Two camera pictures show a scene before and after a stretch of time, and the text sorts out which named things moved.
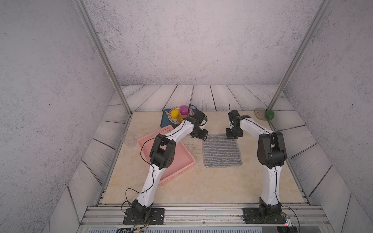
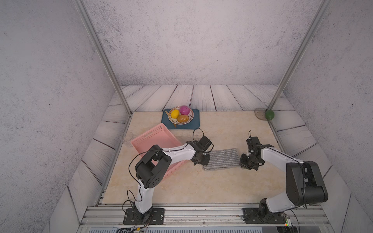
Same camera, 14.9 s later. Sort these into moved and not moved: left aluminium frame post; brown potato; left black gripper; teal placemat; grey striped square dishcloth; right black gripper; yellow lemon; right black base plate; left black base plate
Moved: grey striped square dishcloth; left black gripper; right black gripper
Not moved: right black base plate; brown potato; left aluminium frame post; left black base plate; teal placemat; yellow lemon
